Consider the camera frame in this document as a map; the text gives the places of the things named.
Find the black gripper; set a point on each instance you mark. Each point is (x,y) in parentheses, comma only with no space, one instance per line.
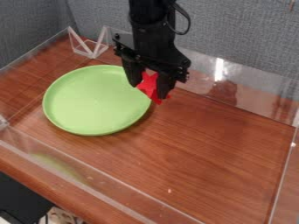
(170,63)

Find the red star-profile carrot bar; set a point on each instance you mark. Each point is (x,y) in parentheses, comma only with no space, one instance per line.
(147,86)

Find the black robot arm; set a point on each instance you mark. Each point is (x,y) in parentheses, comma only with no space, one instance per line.
(157,20)

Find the light green round plate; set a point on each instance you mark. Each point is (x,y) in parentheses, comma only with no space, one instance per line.
(91,102)

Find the black object under table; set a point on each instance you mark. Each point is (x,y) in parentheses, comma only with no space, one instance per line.
(22,202)

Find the clear acrylic corner bracket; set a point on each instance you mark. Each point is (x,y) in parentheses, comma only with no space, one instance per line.
(87,47)

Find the clear acrylic enclosure walls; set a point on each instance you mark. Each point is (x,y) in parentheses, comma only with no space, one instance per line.
(211,158)

